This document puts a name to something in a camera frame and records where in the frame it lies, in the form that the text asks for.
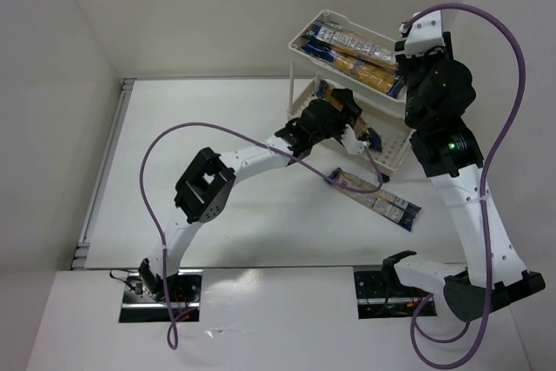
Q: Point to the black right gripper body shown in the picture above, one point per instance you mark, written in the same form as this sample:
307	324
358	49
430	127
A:
417	96

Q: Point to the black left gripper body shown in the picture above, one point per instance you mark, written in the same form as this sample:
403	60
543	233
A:
347	107

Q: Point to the spaghetti bag blue yellow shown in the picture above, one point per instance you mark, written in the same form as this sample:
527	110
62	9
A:
362	130
370	75

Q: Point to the spaghetti bag label side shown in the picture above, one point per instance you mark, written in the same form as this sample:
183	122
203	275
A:
347	42
397	210

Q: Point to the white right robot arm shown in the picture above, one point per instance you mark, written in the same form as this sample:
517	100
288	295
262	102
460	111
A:
494	276

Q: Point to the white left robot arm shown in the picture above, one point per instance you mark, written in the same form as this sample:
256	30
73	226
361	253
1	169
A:
203	189

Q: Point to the cream two-tier rolling cart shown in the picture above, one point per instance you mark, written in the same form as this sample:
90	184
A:
383	113

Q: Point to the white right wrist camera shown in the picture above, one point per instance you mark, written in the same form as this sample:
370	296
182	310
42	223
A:
421	34

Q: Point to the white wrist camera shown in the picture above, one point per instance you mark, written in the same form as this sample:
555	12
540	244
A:
421	34
351	143

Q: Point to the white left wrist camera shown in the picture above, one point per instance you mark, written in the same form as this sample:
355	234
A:
351	143

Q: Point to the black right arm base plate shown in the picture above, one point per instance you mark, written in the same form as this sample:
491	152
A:
376	300

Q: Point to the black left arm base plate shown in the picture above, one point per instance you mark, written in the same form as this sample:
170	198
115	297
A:
139	305

